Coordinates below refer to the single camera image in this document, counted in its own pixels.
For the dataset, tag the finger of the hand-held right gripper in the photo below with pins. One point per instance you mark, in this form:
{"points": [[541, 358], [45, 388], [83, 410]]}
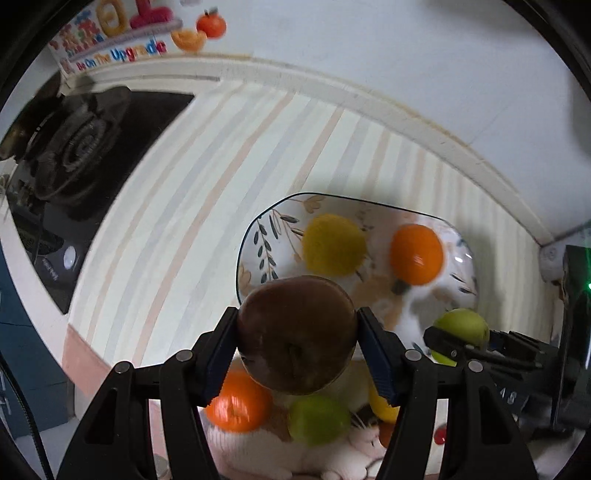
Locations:
{"points": [[445, 341], [521, 341]]}

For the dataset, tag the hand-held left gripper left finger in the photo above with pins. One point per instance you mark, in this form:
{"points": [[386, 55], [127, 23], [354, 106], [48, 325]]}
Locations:
{"points": [[217, 369]]}

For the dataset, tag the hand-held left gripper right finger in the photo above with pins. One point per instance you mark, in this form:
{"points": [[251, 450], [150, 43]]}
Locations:
{"points": [[379, 369]]}

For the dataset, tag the green apple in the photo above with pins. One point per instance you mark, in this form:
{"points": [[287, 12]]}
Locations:
{"points": [[318, 420], [466, 325]]}

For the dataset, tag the dark red apple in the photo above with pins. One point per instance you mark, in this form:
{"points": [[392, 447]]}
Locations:
{"points": [[295, 334]]}

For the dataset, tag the orange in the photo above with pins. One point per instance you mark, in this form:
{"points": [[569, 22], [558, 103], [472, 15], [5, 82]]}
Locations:
{"points": [[238, 401], [417, 254]]}

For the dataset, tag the yellow lemon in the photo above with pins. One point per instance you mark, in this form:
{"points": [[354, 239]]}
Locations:
{"points": [[383, 410], [334, 244]]}

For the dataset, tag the floral print plate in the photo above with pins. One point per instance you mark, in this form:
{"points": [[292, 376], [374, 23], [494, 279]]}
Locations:
{"points": [[277, 240]]}

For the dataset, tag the white plush basket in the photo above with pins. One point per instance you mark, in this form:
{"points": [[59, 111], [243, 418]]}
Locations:
{"points": [[277, 457]]}

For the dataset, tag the blue cabinet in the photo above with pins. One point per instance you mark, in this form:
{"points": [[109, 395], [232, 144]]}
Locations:
{"points": [[27, 350]]}

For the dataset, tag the black gas stove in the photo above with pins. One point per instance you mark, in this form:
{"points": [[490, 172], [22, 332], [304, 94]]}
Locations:
{"points": [[92, 152]]}

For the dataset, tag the colourful wall sticker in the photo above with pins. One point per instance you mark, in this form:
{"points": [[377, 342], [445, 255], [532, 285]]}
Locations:
{"points": [[134, 32]]}

